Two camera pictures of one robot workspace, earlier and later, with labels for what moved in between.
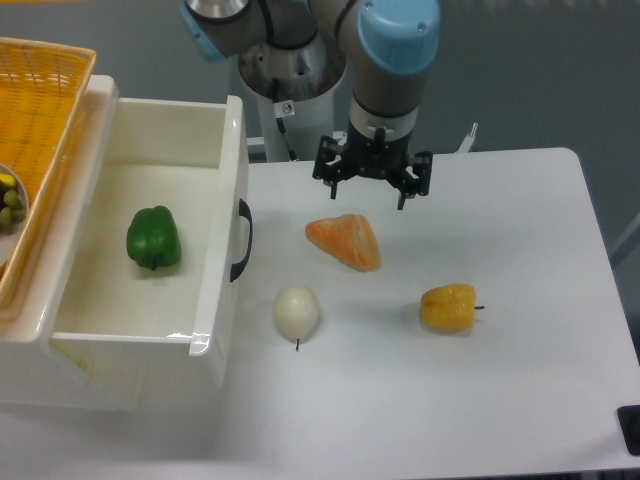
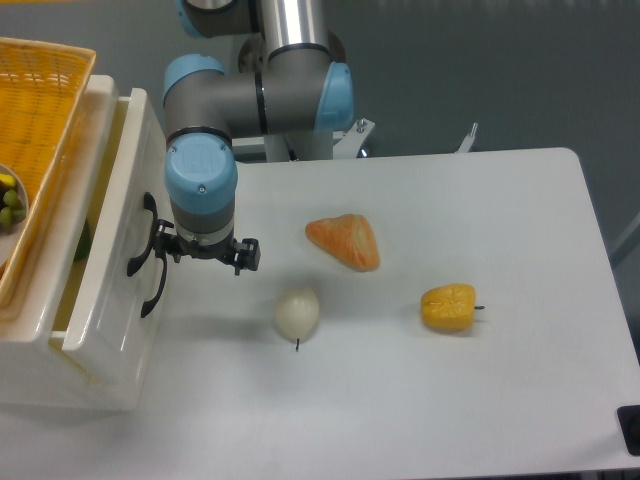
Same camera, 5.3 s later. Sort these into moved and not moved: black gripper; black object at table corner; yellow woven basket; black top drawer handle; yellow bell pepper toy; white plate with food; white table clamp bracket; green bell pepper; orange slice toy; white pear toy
Moved: black top drawer handle; black gripper; green bell pepper
Not moved: white table clamp bracket; white plate with food; orange slice toy; yellow bell pepper toy; black object at table corner; white pear toy; yellow woven basket
